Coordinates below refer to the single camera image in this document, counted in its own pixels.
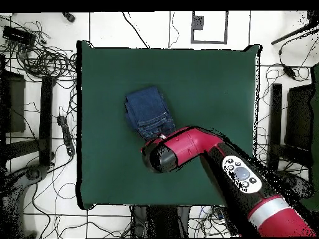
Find grey curved floor base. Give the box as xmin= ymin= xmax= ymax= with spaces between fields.
xmin=0 ymin=164 xmax=49 ymax=238
xmin=280 ymin=171 xmax=315 ymax=200

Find long black floor cable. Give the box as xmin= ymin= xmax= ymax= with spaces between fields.
xmin=121 ymin=11 xmax=151 ymax=49

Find black power strip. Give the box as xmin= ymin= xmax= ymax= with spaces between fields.
xmin=56 ymin=115 xmax=76 ymax=157

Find dark grey square marker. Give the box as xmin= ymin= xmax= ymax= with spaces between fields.
xmin=191 ymin=15 xmax=204 ymax=30

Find dark green table cloth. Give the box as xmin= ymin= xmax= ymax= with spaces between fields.
xmin=75 ymin=40 xmax=262 ymax=210

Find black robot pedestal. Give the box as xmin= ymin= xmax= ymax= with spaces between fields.
xmin=130 ymin=205 xmax=191 ymax=238

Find black flat panel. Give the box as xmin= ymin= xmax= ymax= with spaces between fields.
xmin=284 ymin=83 xmax=315 ymax=150
xmin=0 ymin=70 xmax=26 ymax=133

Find black rod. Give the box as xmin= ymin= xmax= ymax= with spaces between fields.
xmin=270 ymin=11 xmax=319 ymax=45

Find blue denim jeans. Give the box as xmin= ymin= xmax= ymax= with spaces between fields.
xmin=123 ymin=85 xmax=176 ymax=141

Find tangled black cable bundle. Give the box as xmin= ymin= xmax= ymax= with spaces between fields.
xmin=0 ymin=14 xmax=78 ymax=83

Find black stand bar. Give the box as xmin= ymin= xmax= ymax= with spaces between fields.
xmin=270 ymin=83 xmax=283 ymax=171
xmin=39 ymin=75 xmax=54 ymax=167

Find black power adapter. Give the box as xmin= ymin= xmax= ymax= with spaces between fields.
xmin=282 ymin=63 xmax=297 ymax=80

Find small black cylindrical object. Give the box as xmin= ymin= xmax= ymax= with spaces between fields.
xmin=62 ymin=12 xmax=76 ymax=23

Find black electronics box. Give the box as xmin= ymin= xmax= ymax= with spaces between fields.
xmin=2 ymin=26 xmax=37 ymax=47

